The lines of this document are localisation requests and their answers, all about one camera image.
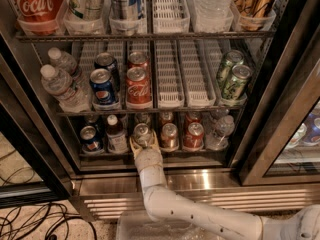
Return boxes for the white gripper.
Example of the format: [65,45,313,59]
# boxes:
[129,130,163,172]

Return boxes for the green 7up can front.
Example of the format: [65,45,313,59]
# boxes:
[133,123,153,148]

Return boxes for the green 7up can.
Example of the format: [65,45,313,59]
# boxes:
[133,123,153,148]
[135,112,151,125]

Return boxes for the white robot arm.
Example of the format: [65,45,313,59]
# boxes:
[129,135,320,240]

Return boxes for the orange soda can front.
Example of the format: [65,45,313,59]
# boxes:
[160,123,178,150]

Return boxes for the orange soda can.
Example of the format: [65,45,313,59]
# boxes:
[159,112,174,126]
[160,123,178,150]

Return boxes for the green 7up can rear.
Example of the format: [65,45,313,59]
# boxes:
[135,112,151,125]

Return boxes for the orange soda can rear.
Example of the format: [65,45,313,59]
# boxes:
[159,112,174,126]

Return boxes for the red Coca-Cola can bottom front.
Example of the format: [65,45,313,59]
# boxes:
[183,122,204,149]

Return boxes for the red coca-cola can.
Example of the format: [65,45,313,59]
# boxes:
[128,51,150,72]
[183,122,204,149]
[184,111,202,127]
[126,67,151,104]

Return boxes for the red Coca-Cola can bottom rear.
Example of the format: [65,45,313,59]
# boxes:
[184,111,202,127]

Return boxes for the blue Pepsi can bottom shelf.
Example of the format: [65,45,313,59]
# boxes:
[80,126,103,152]

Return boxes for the red Coca-Cola can middle front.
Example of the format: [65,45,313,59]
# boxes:
[126,67,151,104]

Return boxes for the steel fridge base grille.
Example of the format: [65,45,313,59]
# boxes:
[70,169,320,221]

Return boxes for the clear water bottle bottom shelf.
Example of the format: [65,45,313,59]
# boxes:
[205,109,235,151]

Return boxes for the blue Pepsi can middle front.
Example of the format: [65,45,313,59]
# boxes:
[89,68,118,105]

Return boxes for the red Coca-Cola can middle rear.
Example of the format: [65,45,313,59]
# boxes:
[128,51,150,72]

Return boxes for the blue Pepsi can middle rear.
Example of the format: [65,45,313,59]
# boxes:
[94,52,120,91]

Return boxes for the green can middle front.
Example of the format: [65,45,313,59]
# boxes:
[222,65,252,100]

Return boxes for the black fridge door left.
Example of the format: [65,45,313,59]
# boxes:
[0,42,72,208]

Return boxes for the green can middle rear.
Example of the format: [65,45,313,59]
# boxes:
[216,50,244,88]

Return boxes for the glass fridge door right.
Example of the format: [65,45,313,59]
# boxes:
[233,0,320,186]

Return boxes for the silver blue can top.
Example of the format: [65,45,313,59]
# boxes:
[111,0,143,21]

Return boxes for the brown tea bottle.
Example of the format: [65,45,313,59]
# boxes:
[106,115,128,154]

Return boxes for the empty white tray middle left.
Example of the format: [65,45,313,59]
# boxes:
[154,40,185,108]

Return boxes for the clear plastic bin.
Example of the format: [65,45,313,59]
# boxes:
[116,210,224,240]

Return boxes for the water bottle middle front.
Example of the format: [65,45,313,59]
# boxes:
[40,64,91,113]

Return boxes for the water bottle middle rear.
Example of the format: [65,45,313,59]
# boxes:
[48,47,82,82]

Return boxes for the empty white tray top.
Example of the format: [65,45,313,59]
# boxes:
[152,0,190,34]

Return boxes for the clear water bottle top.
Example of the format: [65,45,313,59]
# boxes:
[195,0,232,25]

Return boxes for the green white bottle top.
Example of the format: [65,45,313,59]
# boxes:
[68,0,104,21]

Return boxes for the cans behind right glass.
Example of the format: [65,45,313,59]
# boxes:
[286,113,320,149]

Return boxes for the large Coca-Cola bottle top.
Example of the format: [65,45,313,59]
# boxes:
[14,0,66,36]

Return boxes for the gold brown bottle top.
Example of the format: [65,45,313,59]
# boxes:
[231,0,276,32]

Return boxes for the black cables on floor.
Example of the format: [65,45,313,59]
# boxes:
[0,148,98,240]

